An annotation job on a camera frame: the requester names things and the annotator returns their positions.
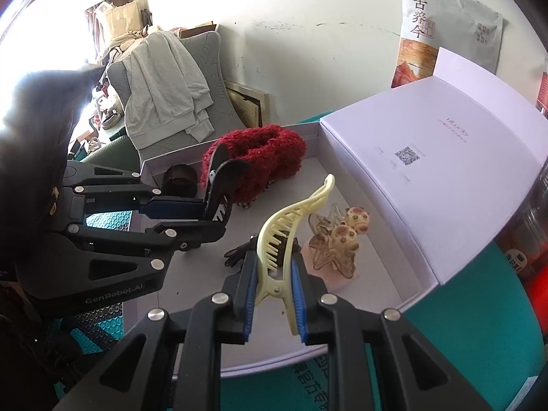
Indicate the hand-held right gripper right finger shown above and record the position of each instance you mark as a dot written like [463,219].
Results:
[299,304]

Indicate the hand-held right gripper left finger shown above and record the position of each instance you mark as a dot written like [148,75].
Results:
[248,295]

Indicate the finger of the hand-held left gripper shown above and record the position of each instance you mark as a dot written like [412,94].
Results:
[171,209]
[192,235]

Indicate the black hair band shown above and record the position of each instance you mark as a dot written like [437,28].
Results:
[180,180]

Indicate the pink round case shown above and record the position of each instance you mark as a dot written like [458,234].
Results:
[329,284]

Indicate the cream hair claw clip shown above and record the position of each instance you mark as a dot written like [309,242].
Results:
[274,239]

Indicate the clear bear hair clip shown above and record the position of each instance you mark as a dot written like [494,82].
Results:
[346,235]

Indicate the red fuzzy scrunchie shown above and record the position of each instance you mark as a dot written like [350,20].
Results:
[265,150]

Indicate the white hinged gift box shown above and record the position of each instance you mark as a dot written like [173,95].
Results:
[428,180]

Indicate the green chair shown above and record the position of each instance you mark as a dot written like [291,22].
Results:
[111,150]

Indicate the grey hoodie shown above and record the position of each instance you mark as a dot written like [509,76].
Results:
[162,90]

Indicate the grey chair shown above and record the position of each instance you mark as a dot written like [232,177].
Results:
[218,81]

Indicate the teal embossed table mat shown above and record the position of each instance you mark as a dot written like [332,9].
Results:
[471,329]

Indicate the pile of beige clothes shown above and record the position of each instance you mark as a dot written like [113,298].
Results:
[115,30]

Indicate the red canister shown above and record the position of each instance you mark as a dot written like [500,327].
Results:
[538,299]

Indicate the clear jar red contents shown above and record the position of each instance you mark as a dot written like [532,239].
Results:
[543,94]

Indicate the grey foil pouch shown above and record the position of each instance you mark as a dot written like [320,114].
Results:
[454,21]

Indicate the wooden picture frame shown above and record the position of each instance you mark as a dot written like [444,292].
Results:
[250,107]

